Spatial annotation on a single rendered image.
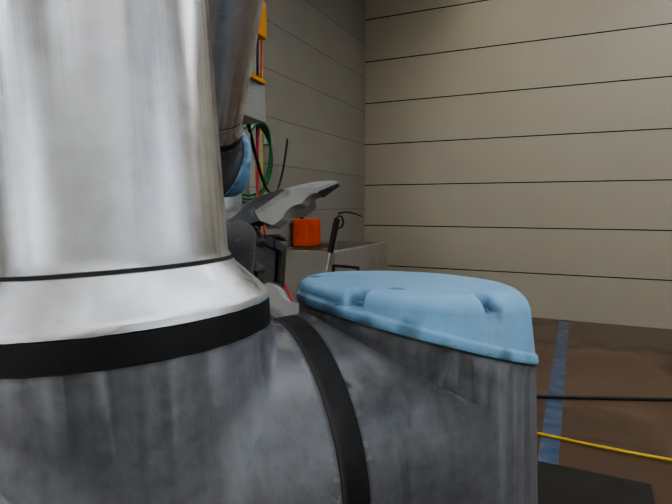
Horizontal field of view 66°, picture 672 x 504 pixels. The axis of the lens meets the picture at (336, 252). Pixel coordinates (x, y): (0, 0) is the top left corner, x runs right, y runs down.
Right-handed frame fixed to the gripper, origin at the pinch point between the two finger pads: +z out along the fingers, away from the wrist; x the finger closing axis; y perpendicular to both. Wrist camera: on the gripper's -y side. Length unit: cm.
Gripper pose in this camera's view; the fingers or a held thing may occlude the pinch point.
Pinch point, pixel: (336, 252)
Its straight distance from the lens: 51.3
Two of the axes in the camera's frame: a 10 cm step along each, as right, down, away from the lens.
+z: 9.5, -0.4, -3.1
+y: 3.1, 2.1, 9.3
